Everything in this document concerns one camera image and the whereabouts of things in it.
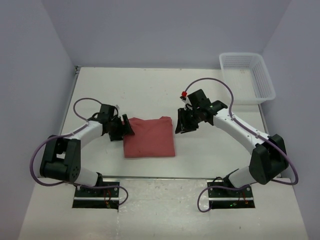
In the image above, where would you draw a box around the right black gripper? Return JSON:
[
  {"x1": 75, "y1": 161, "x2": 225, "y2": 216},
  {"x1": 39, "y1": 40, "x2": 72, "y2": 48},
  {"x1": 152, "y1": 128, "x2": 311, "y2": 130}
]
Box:
[{"x1": 176, "y1": 107, "x2": 202, "y2": 134}]

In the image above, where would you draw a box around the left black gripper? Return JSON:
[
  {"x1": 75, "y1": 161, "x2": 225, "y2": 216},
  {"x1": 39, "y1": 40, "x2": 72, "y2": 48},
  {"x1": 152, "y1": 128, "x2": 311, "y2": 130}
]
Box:
[{"x1": 108, "y1": 114, "x2": 134, "y2": 142}]

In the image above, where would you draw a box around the red t shirt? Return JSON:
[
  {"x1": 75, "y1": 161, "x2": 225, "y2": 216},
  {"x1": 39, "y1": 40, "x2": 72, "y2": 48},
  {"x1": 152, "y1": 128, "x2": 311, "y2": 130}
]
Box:
[{"x1": 123, "y1": 116, "x2": 176, "y2": 159}]

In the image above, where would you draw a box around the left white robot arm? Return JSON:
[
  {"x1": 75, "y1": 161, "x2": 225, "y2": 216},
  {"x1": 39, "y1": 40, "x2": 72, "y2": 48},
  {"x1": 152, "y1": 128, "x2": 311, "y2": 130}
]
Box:
[{"x1": 39, "y1": 104, "x2": 135, "y2": 197}]

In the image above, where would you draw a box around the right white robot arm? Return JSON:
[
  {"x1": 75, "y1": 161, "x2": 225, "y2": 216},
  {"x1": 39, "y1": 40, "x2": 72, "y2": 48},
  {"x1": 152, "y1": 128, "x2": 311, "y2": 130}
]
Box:
[{"x1": 175, "y1": 89, "x2": 289, "y2": 197}]

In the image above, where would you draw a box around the white plastic basket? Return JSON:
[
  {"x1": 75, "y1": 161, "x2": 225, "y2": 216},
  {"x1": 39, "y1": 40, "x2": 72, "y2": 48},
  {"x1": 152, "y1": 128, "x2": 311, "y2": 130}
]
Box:
[{"x1": 219, "y1": 52, "x2": 276, "y2": 105}]

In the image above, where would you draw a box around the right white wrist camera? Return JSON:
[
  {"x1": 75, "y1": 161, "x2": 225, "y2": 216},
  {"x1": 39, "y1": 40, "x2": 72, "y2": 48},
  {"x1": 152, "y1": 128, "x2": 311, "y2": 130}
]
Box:
[{"x1": 180, "y1": 96, "x2": 193, "y2": 110}]

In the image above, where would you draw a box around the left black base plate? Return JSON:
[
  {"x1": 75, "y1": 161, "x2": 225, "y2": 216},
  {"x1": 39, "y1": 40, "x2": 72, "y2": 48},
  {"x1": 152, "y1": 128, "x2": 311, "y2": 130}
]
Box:
[{"x1": 72, "y1": 181, "x2": 120, "y2": 210}]

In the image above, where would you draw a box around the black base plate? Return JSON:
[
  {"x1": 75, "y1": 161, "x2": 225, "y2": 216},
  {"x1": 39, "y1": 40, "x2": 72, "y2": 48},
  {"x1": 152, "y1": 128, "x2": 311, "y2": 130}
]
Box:
[
  {"x1": 72, "y1": 181, "x2": 120, "y2": 210},
  {"x1": 207, "y1": 178, "x2": 256, "y2": 210}
]

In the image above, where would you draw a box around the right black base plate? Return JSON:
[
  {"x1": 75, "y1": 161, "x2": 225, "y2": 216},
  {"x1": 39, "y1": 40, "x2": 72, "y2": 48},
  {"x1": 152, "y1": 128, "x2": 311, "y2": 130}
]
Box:
[{"x1": 207, "y1": 178, "x2": 256, "y2": 210}]

